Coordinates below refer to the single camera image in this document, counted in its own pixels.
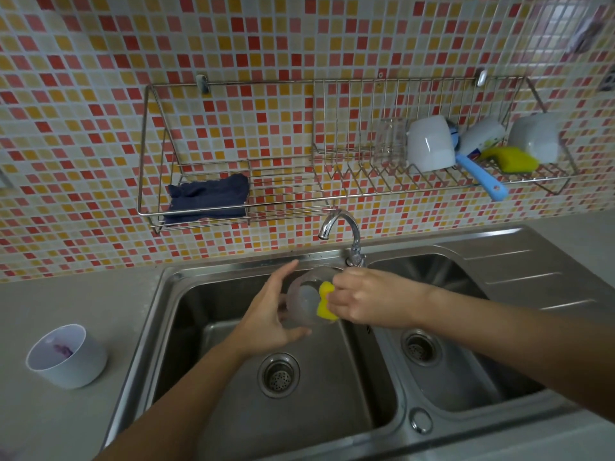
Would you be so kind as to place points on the yellow and green sponge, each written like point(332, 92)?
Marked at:
point(516, 159)

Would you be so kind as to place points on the person's left forearm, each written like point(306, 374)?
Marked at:
point(177, 408)

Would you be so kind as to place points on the clear drinking glass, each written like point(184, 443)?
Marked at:
point(390, 139)

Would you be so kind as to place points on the person's left thumb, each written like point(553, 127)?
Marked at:
point(295, 337)

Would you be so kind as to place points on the person's right forearm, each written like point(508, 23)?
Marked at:
point(519, 340)

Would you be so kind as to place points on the person's right fingers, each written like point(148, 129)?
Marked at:
point(343, 297)

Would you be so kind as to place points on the round metal drain strainer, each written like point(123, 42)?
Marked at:
point(421, 348)
point(278, 375)

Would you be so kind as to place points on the round metal sink hole cap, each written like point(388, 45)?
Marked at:
point(421, 421)

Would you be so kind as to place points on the yellow dish sponge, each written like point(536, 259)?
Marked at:
point(325, 304)

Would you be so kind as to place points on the dark blue cloth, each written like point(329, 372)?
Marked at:
point(211, 199)

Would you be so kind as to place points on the person's right hand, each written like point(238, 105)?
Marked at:
point(379, 300)

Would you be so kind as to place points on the white cup with coloured print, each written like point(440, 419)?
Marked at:
point(483, 134)

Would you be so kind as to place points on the clear plastic cup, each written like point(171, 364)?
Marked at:
point(302, 302)

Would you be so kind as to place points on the plain white cup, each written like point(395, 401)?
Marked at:
point(430, 143)

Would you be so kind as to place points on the white cup with purple residue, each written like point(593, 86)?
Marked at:
point(72, 362)

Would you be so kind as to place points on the white bowl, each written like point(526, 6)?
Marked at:
point(535, 136)

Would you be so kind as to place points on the clear wall hook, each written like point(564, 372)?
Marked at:
point(586, 31)

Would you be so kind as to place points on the stainless steel double sink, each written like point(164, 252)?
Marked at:
point(504, 273)

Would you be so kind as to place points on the chrome faucet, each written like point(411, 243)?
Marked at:
point(353, 235)

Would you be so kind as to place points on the person's left hand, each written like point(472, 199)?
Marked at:
point(262, 321)

